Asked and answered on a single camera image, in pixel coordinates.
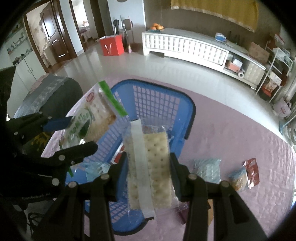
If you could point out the orange box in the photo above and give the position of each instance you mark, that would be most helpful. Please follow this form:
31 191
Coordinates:
234 66

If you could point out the pink shopping bag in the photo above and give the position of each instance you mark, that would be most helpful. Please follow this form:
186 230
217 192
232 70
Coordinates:
282 109

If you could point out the green label cracker packet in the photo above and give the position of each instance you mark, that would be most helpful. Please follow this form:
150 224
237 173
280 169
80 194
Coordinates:
92 118

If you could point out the brown snack packet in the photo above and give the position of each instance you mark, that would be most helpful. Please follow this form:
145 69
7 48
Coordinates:
209 208

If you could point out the blue plastic basket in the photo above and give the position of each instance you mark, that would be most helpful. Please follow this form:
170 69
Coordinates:
161 109

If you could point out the brown cardboard box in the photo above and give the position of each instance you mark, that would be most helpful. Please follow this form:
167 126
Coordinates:
259 52

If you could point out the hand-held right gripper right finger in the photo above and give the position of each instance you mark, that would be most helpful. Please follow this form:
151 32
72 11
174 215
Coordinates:
182 183

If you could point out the blue tissue box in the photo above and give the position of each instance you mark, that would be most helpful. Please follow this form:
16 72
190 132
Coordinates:
221 37

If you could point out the white paper roll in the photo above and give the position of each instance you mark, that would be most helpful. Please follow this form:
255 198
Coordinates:
241 74

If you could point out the clear cracker packet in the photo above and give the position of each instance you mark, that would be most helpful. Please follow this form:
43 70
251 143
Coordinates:
150 166

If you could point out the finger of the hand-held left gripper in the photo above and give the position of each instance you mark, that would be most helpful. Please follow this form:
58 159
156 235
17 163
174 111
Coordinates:
76 151
57 124

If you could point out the white metal shelf rack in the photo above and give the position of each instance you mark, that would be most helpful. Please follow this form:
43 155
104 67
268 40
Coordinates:
276 69

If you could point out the white cupboard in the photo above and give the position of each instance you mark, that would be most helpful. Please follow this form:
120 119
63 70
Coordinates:
27 62

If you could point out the pile of oranges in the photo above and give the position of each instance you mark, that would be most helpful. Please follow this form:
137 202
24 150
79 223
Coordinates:
156 26

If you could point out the brown wooden door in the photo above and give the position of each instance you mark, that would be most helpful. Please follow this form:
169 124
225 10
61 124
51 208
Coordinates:
49 30

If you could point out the red paper bag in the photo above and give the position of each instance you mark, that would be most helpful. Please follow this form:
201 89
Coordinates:
112 45

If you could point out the white tufted TV cabinet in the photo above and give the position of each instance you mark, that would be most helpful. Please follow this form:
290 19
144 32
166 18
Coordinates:
198 51

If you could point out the red snack packet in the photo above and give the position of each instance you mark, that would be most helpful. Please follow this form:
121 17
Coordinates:
252 170

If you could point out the yellow cloth cover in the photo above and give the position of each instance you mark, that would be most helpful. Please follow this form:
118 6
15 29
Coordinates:
219 11

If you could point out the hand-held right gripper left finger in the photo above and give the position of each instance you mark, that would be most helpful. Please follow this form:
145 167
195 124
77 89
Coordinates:
115 185

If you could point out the pale blue snack packet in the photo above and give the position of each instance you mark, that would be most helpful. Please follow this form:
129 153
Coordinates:
96 170
207 171

